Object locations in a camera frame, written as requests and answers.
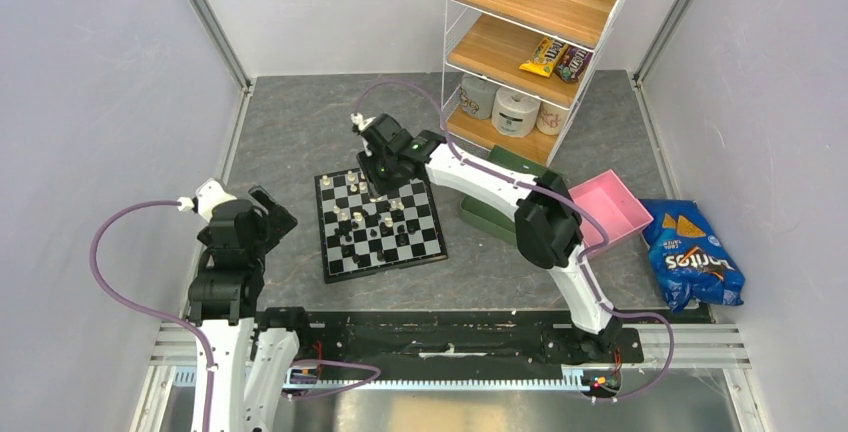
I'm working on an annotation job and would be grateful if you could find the white wire wooden shelf unit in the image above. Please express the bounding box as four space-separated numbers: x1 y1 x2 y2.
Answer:
441 0 627 128

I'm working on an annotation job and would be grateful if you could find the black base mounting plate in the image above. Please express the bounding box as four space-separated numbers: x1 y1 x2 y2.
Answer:
248 309 644 381

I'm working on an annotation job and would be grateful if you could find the white toilet paper roll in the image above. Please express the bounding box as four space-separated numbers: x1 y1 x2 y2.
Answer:
491 87 541 138

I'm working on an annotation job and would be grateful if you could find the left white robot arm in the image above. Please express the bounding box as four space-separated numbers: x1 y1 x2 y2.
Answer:
188 178 314 431

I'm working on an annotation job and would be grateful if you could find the pink square tray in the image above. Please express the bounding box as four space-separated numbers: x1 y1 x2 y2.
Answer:
569 170 653 257

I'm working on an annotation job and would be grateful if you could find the purple cable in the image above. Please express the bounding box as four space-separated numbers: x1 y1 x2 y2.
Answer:
351 79 676 404
89 199 382 432

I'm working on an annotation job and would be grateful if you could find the brown M&M candy bag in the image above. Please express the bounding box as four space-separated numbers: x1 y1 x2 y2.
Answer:
555 45 593 83

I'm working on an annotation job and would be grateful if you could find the blue Doritos chip bag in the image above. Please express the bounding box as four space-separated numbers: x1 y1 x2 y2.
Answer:
641 199 745 313

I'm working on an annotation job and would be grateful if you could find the grey mug with drawing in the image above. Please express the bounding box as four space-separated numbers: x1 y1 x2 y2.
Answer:
460 74 500 120

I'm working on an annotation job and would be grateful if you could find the yellow M&M candy bag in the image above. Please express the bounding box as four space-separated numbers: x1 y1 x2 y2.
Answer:
519 37 570 78

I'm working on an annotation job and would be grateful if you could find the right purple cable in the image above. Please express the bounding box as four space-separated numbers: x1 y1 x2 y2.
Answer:
351 79 676 404

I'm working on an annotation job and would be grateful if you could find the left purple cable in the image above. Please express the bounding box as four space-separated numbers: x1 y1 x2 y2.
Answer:
89 199 382 432

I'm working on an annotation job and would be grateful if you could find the green square tray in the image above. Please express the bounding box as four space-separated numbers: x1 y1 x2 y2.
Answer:
459 146 547 247

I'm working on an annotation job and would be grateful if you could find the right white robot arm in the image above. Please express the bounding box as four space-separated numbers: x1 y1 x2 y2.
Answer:
350 112 621 361

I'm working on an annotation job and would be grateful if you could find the black white chessboard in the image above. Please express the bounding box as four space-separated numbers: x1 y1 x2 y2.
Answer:
314 168 448 284

